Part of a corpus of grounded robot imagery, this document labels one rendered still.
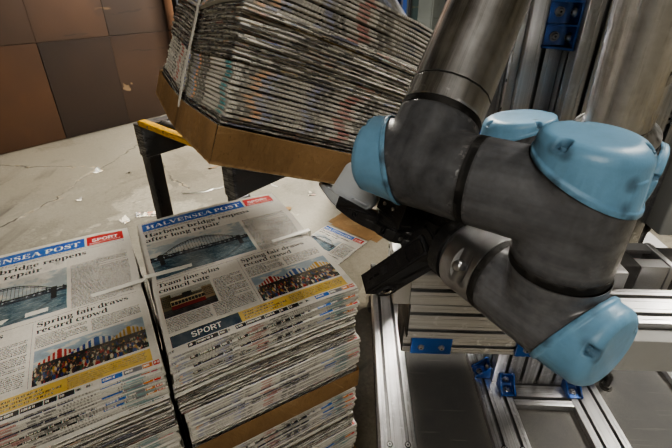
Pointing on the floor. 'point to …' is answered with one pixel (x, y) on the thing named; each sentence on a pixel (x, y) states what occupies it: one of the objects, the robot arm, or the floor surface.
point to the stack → (177, 334)
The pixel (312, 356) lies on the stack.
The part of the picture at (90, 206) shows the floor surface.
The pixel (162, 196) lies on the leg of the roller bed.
